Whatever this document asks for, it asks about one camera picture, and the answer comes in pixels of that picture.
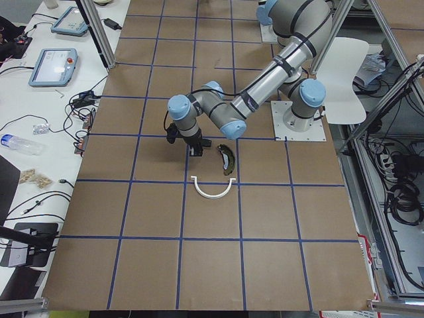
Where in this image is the aluminium frame post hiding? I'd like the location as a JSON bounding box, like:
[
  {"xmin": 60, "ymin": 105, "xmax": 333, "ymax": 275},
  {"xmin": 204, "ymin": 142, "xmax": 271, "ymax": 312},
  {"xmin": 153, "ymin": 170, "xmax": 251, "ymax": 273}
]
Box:
[{"xmin": 76, "ymin": 0, "xmax": 116, "ymax": 70}]

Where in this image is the far teach pendant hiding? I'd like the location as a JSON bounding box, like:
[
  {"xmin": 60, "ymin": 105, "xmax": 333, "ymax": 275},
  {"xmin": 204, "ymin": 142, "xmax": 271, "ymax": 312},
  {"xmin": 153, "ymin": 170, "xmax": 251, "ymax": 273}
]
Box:
[{"xmin": 50, "ymin": 7, "xmax": 88, "ymax": 36}]

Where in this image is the bag of wooden pieces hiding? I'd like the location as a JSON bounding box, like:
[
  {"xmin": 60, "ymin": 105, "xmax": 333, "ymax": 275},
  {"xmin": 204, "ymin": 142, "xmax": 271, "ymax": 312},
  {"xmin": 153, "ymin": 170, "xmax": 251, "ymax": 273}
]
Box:
[{"xmin": 19, "ymin": 169, "xmax": 53, "ymax": 189}]

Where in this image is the white chair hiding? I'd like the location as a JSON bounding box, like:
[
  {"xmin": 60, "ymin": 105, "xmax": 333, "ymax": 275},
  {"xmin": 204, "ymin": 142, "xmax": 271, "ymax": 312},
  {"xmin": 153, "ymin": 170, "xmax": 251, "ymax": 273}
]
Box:
[{"xmin": 316, "ymin": 37, "xmax": 369, "ymax": 125}]

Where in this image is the black power adapter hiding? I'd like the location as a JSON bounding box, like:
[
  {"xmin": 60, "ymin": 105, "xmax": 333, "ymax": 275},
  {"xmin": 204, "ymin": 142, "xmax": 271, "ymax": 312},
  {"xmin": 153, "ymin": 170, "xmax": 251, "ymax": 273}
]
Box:
[{"xmin": 103, "ymin": 18, "xmax": 122, "ymax": 30}]

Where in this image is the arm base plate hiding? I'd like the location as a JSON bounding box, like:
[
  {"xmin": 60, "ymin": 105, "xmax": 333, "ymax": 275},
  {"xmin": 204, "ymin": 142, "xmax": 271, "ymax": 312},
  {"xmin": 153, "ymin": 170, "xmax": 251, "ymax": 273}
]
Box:
[
  {"xmin": 271, "ymin": 101, "xmax": 327, "ymax": 142},
  {"xmin": 260, "ymin": 25, "xmax": 278, "ymax": 44}
]

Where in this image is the white curved plastic bracket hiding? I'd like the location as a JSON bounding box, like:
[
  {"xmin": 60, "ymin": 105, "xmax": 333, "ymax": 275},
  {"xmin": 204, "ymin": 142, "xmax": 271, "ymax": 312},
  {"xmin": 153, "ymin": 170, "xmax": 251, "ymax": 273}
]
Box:
[{"xmin": 189, "ymin": 176, "xmax": 238, "ymax": 200}]

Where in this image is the near teach pendant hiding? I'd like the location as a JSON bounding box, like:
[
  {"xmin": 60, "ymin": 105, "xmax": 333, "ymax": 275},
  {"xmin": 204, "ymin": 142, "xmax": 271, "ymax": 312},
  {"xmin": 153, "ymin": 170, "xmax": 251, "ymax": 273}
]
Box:
[{"xmin": 28, "ymin": 48, "xmax": 78, "ymax": 87}]

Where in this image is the teach pendant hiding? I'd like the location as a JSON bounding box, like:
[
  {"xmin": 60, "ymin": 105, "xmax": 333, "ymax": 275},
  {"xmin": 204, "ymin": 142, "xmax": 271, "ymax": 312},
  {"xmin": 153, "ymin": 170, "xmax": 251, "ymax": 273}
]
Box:
[
  {"xmin": 50, "ymin": 7, "xmax": 88, "ymax": 36},
  {"xmin": 28, "ymin": 48, "xmax": 78, "ymax": 87}
]

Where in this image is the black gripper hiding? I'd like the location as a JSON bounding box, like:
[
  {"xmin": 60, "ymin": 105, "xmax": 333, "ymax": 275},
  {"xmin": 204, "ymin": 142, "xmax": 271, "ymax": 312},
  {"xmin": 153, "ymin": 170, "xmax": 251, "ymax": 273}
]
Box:
[{"xmin": 167, "ymin": 123, "xmax": 203, "ymax": 156}]

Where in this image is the plastic water bottle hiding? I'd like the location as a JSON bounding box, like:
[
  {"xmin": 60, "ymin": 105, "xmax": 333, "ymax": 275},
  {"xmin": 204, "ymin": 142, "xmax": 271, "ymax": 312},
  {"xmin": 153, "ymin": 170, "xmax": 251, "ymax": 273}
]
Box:
[{"xmin": 1, "ymin": 134, "xmax": 45, "ymax": 155}]

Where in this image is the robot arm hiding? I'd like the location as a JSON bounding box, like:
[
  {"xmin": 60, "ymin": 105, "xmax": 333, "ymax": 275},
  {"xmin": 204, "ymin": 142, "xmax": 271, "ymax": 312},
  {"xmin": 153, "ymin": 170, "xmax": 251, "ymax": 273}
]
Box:
[{"xmin": 166, "ymin": 0, "xmax": 332, "ymax": 156}]

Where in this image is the olive brake shoe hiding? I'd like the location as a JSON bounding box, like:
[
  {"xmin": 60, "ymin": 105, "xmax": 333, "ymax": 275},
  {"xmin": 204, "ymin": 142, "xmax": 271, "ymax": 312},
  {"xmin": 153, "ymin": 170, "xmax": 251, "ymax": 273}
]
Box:
[{"xmin": 217, "ymin": 144, "xmax": 235, "ymax": 176}]

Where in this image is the black brake pad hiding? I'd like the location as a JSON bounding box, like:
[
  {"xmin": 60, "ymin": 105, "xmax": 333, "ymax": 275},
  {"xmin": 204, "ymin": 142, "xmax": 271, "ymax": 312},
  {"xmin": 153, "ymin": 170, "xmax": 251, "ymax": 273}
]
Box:
[{"xmin": 201, "ymin": 138, "xmax": 212, "ymax": 148}]

